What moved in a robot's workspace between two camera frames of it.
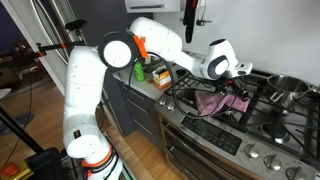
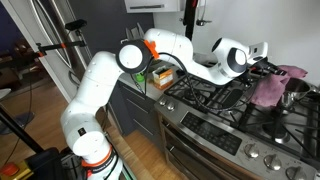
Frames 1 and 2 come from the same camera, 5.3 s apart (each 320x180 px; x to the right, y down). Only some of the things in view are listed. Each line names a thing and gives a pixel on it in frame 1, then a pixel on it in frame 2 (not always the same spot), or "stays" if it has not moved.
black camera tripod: x=72 y=26 stays
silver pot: x=290 y=89 stays
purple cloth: x=211 y=103 to x=269 y=90
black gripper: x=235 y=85 to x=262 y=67
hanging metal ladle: x=201 y=7 stays
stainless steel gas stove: x=222 y=129 stays
